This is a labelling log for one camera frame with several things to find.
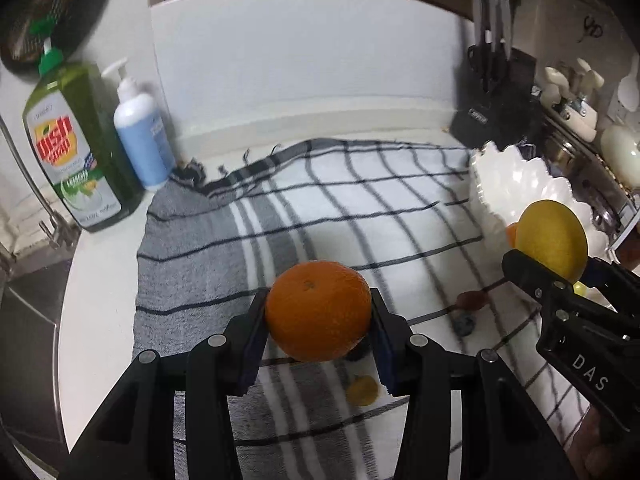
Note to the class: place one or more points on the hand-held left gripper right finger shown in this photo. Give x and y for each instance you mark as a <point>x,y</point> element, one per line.
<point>387,355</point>

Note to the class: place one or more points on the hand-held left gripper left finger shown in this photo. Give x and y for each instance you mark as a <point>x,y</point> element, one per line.
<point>250,355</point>

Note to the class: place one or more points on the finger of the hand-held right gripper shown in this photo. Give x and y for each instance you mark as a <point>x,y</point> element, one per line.
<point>607,277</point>
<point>535,280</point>

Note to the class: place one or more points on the yellow lemon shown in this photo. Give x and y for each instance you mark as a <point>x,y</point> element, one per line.
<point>550,240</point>

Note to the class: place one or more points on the orange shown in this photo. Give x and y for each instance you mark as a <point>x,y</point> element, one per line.
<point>511,234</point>
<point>318,310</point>

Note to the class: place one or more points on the white scalloped bowl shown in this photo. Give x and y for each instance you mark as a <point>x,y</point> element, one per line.
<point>530,185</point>

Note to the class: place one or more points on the dark plum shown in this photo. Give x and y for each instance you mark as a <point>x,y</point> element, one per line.
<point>357,353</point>

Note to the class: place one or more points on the small brown round fruit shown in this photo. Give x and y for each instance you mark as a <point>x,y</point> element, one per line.
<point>362,390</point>

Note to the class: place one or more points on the small red oval fruit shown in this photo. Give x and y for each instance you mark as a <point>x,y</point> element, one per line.
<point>470,300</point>

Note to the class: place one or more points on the metal kitchen shelf rack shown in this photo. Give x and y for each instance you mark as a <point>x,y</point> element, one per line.
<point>607,195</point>

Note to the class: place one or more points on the blueberry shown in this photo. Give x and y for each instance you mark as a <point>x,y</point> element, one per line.
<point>465,325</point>

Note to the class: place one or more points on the white lidded pot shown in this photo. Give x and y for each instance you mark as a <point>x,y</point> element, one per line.
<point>620,152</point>

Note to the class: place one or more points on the grey checkered cloth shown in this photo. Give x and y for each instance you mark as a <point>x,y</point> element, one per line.
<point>310,210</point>

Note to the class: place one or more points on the black knife block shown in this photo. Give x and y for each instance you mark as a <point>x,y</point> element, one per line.
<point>505,110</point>

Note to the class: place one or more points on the white rice spoon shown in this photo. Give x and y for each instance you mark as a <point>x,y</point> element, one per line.
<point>629,90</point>

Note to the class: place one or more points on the steel sink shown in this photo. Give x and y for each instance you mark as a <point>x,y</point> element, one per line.
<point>30,340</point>

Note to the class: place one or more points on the white pump bottle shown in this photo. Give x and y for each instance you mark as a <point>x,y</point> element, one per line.
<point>142,135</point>

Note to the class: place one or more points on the hanging black scissors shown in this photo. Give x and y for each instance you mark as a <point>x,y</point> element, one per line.
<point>593,30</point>

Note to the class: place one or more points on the green dish soap bottle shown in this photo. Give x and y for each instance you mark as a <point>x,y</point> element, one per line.
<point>75,145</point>

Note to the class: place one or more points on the thin curved chrome faucet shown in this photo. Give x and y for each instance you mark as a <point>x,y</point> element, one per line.
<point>35,180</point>

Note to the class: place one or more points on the black frying pan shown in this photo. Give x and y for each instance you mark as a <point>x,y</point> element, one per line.
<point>50,0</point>

